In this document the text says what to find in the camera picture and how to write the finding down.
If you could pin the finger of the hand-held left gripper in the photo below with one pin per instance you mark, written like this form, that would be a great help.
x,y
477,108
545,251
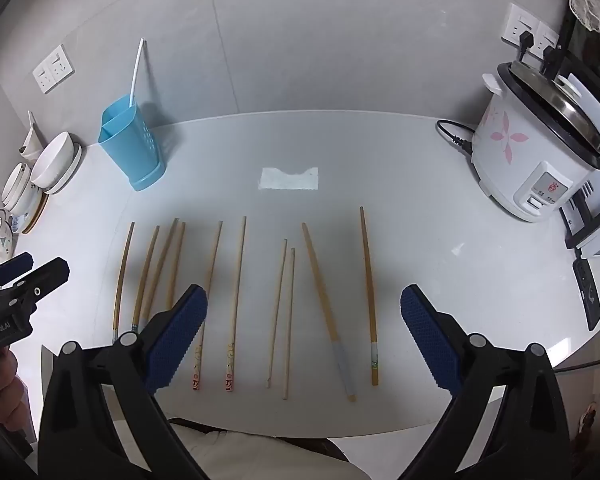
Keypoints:
x,y
12,266
45,277

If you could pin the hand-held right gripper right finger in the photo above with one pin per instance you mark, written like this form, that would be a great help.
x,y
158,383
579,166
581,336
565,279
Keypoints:
x,y
430,340

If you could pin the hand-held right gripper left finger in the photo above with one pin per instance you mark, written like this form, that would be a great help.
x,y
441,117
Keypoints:
x,y
175,340

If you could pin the grey ended wooden chopstick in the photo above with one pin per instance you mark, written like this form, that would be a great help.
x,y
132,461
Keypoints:
x,y
325,305

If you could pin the blue plastic utensil holder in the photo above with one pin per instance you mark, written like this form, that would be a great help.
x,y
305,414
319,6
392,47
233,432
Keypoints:
x,y
130,150

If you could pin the person's left hand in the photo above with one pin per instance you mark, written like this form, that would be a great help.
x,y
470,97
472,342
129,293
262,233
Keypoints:
x,y
5,390

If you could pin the clear glass pot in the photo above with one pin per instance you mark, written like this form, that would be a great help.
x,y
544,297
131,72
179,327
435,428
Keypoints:
x,y
0,240

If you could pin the round wooden board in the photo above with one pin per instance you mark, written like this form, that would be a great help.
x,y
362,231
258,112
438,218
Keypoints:
x,y
36,215

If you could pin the gold rimmed white bowl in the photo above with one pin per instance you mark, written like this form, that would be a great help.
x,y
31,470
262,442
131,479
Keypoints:
x,y
20,187

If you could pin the white plate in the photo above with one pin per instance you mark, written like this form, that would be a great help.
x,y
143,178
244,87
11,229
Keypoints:
x,y
70,172

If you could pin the white ceramic bowl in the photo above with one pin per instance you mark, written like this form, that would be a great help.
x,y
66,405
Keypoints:
x,y
52,160

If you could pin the person's foot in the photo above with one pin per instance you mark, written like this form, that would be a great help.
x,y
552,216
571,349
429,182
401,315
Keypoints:
x,y
587,417

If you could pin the white paper patch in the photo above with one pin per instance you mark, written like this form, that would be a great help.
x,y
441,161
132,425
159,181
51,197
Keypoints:
x,y
290,180

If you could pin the white flowered rice cooker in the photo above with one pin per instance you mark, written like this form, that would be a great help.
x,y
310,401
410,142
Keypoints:
x,y
520,150

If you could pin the white countertop appliance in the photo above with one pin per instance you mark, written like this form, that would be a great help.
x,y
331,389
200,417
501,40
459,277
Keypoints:
x,y
597,210

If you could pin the white chopstick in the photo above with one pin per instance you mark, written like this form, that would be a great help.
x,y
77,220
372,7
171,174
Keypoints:
x,y
136,72

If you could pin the black power plug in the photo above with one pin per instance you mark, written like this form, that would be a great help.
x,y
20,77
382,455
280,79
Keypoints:
x,y
525,42
552,60

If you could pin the white wall socket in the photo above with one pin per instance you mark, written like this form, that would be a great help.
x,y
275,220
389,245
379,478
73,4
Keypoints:
x,y
61,62
516,17
549,35
44,78

